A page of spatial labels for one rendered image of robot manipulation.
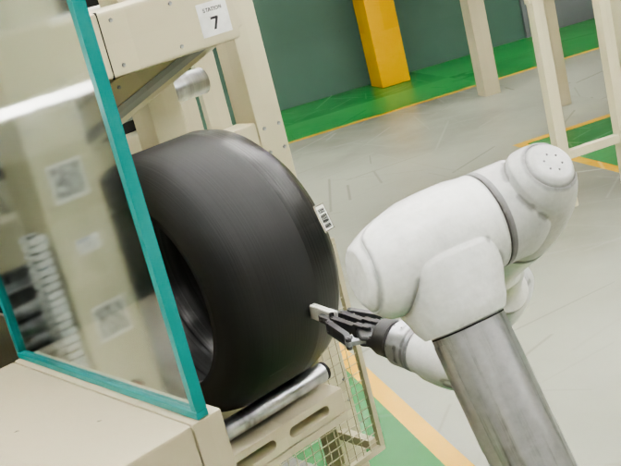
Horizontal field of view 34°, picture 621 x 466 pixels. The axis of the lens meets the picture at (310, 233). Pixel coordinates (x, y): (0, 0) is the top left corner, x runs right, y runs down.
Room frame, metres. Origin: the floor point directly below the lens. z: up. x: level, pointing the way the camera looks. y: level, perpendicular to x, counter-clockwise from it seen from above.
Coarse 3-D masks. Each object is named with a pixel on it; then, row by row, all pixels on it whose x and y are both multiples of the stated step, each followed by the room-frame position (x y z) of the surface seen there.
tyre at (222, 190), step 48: (192, 144) 2.14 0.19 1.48; (240, 144) 2.14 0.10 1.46; (144, 192) 2.03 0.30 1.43; (192, 192) 1.98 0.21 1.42; (240, 192) 2.01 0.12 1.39; (288, 192) 2.05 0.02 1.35; (192, 240) 1.94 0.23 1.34; (240, 240) 1.93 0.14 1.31; (288, 240) 1.98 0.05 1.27; (192, 288) 2.45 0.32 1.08; (240, 288) 1.90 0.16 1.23; (288, 288) 1.95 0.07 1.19; (336, 288) 2.04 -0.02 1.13; (192, 336) 2.36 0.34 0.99; (240, 336) 1.90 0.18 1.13; (288, 336) 1.95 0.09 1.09; (240, 384) 1.95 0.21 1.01
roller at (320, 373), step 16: (320, 368) 2.14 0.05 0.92; (288, 384) 2.10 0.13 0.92; (304, 384) 2.10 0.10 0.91; (320, 384) 2.13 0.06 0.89; (256, 400) 2.05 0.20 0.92; (272, 400) 2.05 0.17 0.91; (288, 400) 2.07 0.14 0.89; (240, 416) 2.00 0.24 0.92; (256, 416) 2.01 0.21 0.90; (240, 432) 1.98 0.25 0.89
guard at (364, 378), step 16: (336, 256) 2.84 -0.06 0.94; (368, 384) 2.84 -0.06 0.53; (368, 400) 2.83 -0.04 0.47; (352, 416) 2.80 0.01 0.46; (368, 416) 2.83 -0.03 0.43; (304, 448) 2.67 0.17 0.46; (320, 448) 2.70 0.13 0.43; (336, 448) 2.74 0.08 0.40; (384, 448) 2.84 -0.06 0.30; (288, 464) 2.63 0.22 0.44; (352, 464) 2.76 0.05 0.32
